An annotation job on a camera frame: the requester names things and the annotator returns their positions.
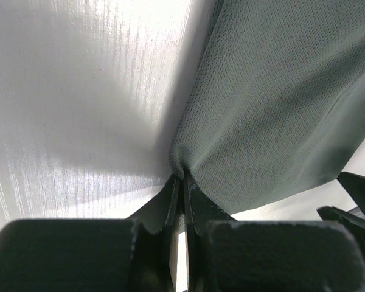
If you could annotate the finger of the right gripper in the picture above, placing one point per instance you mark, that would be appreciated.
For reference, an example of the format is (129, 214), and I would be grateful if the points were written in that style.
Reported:
(355, 187)
(355, 225)

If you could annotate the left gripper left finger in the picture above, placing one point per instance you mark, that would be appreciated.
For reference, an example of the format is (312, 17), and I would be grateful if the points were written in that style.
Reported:
(138, 253)

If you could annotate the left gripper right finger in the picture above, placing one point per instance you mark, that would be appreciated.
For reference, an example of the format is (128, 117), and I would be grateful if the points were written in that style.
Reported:
(225, 254)

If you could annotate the grey t shirt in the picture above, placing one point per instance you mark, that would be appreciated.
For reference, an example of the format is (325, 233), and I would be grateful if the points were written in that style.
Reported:
(278, 103)

